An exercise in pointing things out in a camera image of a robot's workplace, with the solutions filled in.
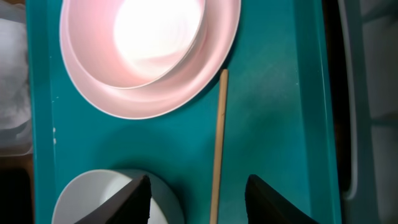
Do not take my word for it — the grey dishwasher rack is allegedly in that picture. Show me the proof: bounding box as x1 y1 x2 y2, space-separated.
338 0 397 223

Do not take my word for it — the clear plastic bin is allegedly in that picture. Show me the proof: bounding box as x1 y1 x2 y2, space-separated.
1 1 32 157

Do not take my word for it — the grey bowl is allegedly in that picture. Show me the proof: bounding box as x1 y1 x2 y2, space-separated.
51 169 185 224

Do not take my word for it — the wooden chopstick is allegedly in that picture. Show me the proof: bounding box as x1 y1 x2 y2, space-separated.
209 69 229 224

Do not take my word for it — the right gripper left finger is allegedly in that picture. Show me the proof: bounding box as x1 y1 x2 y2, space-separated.
76 175 152 224

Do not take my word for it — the teal plastic tray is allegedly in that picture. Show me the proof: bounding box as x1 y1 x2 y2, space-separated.
26 1 341 223

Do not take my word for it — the large pink plate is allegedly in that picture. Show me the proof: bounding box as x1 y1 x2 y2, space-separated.
60 0 241 119

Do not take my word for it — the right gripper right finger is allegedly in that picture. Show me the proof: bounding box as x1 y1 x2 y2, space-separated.
244 174 318 224

